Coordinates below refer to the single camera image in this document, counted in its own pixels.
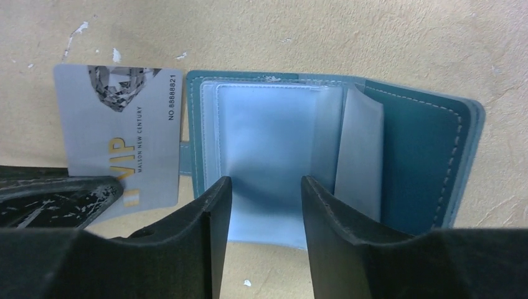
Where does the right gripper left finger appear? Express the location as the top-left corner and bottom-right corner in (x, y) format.
(1, 176), (232, 298)

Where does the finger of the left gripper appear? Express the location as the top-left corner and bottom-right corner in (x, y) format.
(1, 166), (123, 229)

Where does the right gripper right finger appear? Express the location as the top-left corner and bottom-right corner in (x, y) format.
(301, 176), (527, 298)

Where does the blue leather card holder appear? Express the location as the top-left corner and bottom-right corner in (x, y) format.
(180, 70), (485, 249)

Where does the silver VIP card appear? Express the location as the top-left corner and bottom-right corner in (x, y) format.
(53, 64), (183, 222)

